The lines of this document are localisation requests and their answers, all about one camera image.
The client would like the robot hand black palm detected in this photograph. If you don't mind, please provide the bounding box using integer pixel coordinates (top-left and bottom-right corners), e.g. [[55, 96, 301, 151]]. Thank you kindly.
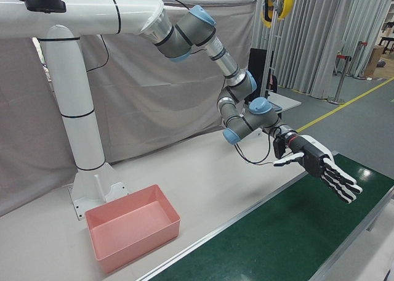
[[272, 134, 364, 205]]

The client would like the pink plastic basket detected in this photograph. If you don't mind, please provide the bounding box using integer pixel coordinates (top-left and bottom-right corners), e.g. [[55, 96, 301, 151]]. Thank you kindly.
[[84, 184, 182, 274]]

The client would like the white desk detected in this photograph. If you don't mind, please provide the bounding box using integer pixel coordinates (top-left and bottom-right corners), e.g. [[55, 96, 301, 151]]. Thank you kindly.
[[246, 91, 302, 137]]

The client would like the green conveyor belt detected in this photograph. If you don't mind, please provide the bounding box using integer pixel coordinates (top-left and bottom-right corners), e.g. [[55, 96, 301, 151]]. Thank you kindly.
[[135, 151, 394, 281]]

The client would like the black Huawei monitor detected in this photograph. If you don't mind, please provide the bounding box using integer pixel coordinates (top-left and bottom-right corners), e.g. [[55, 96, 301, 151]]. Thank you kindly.
[[248, 47, 273, 100]]

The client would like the cardboard box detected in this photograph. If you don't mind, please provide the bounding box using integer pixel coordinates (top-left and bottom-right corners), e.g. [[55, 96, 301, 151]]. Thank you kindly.
[[364, 45, 385, 78]]

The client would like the grey pleated curtain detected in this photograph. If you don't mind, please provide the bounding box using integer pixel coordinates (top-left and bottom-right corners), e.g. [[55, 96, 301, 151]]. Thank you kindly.
[[255, 0, 394, 100]]

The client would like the grey backdrop cloth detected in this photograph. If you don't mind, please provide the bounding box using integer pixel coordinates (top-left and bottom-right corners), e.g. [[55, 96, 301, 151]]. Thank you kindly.
[[0, 0, 258, 217]]

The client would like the white robot torso column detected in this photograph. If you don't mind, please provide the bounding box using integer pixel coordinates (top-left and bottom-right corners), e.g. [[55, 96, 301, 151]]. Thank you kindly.
[[0, 0, 173, 220]]

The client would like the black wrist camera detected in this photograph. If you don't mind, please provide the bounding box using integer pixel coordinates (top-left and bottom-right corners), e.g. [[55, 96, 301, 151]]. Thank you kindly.
[[273, 135, 292, 159]]

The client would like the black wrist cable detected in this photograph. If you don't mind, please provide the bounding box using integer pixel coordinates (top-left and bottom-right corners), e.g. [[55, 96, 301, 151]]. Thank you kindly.
[[233, 129, 278, 165]]

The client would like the barrier stanchion post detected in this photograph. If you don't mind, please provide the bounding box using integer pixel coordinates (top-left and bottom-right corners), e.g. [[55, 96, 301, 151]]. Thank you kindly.
[[328, 39, 352, 105], [353, 40, 369, 80]]

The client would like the yellow cable reel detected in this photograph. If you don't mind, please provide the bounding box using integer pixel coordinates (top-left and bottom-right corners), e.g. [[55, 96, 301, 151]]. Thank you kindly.
[[261, 0, 295, 28]]

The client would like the black torso cable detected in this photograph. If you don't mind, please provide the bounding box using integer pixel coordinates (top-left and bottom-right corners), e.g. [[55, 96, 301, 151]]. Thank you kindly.
[[86, 33, 110, 73]]

